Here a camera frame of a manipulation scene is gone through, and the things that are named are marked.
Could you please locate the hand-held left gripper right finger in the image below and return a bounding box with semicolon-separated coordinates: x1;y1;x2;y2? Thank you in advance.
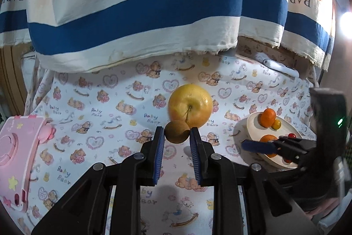
190;127;319;235

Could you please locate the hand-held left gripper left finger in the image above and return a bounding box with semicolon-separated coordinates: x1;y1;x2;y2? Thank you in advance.
31;126;165;235

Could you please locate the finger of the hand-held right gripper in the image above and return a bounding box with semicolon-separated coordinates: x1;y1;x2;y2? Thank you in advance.
271;152;309;170
242;136;317;155

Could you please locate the orange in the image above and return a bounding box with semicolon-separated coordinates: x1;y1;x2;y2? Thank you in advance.
259;109;276;127
259;134;279;158

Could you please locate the cream oval plate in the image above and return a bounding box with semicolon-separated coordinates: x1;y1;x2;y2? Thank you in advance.
246;112;303;169

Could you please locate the small brown round fruit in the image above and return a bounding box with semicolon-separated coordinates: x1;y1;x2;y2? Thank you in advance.
164;120;191;144

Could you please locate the large yellow apple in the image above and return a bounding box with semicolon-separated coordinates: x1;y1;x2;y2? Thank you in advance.
168;83;213;128

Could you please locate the bear print white cloth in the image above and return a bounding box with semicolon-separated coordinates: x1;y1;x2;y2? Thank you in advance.
16;53;322;235

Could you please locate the white remote control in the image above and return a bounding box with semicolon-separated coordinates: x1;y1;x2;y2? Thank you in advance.
254;57;300;78

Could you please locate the brown cardboard box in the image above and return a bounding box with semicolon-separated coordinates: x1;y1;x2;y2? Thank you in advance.
236;37;314;79

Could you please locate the bright white clip lamp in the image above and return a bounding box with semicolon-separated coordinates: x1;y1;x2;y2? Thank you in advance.
339;12;352;39

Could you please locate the pink toy case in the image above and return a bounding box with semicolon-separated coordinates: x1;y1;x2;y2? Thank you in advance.
0;115;57;213

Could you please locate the striped orange blue white cloth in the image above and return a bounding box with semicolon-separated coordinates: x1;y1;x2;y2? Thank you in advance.
0;0;336;73

